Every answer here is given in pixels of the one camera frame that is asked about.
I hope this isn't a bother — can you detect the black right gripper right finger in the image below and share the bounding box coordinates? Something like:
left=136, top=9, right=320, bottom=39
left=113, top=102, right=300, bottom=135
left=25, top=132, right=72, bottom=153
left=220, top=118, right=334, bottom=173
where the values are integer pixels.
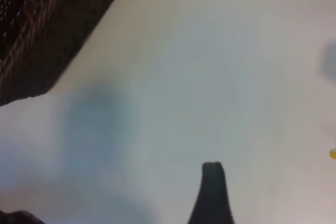
left=212, top=161, right=234, bottom=224

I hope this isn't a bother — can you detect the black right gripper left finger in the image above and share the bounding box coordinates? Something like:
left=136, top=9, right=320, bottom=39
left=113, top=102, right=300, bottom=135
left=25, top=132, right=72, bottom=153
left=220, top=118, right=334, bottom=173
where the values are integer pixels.
left=187, top=161, right=214, bottom=224

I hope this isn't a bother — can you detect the dark brown wicker basket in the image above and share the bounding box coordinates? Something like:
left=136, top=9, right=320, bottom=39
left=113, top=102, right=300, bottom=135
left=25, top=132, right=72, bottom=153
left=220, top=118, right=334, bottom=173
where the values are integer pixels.
left=0, top=0, right=132, bottom=107

